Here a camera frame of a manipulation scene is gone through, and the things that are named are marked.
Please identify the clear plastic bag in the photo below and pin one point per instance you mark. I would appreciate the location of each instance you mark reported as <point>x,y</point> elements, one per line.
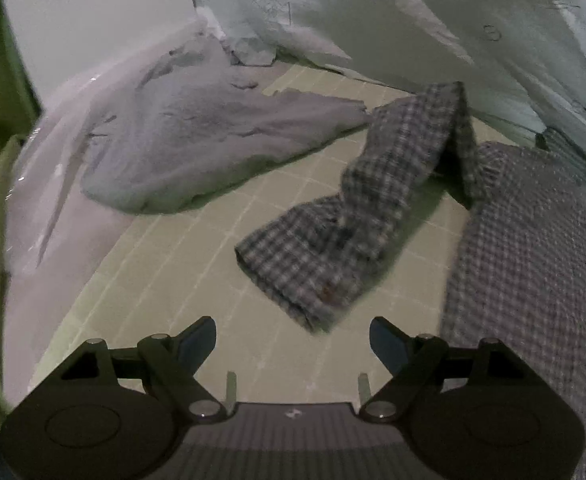
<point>38,220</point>

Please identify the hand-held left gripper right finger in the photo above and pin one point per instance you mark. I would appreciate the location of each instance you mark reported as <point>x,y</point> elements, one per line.
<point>388,347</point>

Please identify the white board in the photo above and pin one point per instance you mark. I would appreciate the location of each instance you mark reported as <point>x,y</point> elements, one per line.
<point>98,20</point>

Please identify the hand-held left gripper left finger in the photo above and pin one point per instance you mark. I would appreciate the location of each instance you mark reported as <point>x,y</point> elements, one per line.
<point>198,347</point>

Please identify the blue white checked shirt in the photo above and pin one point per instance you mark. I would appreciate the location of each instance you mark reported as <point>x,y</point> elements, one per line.
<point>523,260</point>

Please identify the pale carrot print quilt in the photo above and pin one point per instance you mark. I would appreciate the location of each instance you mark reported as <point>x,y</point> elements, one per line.
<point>423,20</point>

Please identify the grey garment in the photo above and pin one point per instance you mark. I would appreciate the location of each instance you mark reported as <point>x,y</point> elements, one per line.
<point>198,125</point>

